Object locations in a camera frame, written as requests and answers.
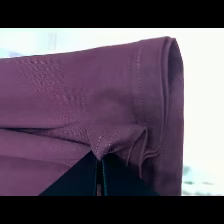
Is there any red T-shirt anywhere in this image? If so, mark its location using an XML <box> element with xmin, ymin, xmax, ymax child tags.
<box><xmin>0</xmin><ymin>35</ymin><xmax>186</xmax><ymax>197</ymax></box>

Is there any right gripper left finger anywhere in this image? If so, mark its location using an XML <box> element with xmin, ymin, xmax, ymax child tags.
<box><xmin>39</xmin><ymin>151</ymin><xmax>101</xmax><ymax>197</ymax></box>

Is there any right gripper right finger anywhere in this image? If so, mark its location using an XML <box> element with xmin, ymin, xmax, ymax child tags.
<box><xmin>101</xmin><ymin>153</ymin><xmax>160</xmax><ymax>197</ymax></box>

